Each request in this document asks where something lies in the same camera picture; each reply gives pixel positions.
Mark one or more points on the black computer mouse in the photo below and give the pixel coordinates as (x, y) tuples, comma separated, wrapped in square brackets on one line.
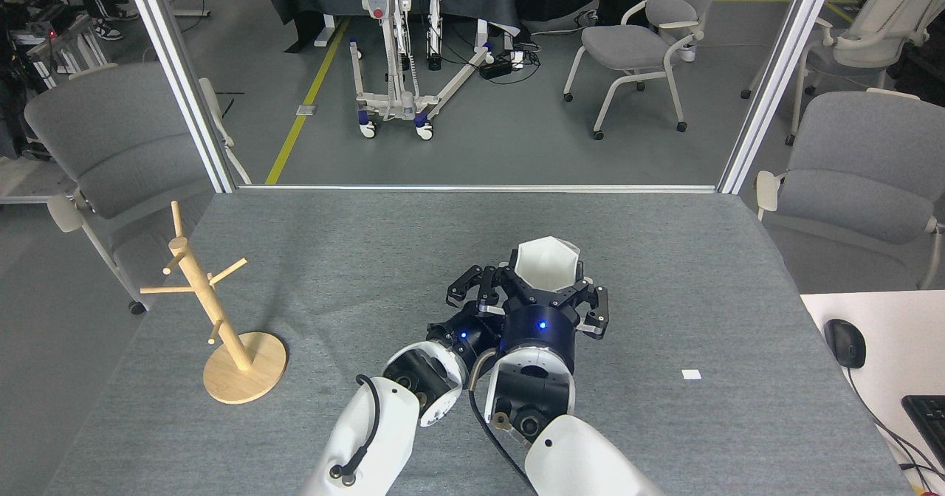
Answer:
[(845, 342)]

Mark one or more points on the white hexagonal cup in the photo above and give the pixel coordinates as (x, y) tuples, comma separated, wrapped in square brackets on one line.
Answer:
[(546, 263)]

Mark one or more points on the grey chair with white frame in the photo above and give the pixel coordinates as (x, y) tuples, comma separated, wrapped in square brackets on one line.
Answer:
[(125, 142), (864, 164), (878, 38), (627, 46)]

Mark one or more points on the black keyboard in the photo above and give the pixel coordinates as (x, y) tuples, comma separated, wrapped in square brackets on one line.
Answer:
[(929, 422)]

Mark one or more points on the black power strip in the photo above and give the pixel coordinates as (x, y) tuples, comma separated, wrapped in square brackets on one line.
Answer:
[(496, 69)]

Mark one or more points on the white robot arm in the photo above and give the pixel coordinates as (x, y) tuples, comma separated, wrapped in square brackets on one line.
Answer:
[(384, 437), (590, 459)]

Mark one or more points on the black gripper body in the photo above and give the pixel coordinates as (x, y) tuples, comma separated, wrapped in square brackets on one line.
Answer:
[(543, 333), (465, 333)]

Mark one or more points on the white desk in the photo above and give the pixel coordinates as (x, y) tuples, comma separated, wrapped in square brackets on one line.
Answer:
[(901, 333)]

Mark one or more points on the silver post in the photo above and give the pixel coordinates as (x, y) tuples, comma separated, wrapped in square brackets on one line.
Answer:
[(775, 83), (177, 75)]

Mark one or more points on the wooden cup rack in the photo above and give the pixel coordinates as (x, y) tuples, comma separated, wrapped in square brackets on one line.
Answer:
[(244, 378)]

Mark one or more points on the metal floor plate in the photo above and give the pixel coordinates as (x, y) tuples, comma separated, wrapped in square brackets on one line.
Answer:
[(306, 110)]

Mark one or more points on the metal equipment rack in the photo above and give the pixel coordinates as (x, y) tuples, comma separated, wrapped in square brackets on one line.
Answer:
[(59, 38)]

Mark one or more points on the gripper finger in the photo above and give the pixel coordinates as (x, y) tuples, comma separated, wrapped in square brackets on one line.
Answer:
[(461, 286), (526, 289), (493, 297), (594, 308)]

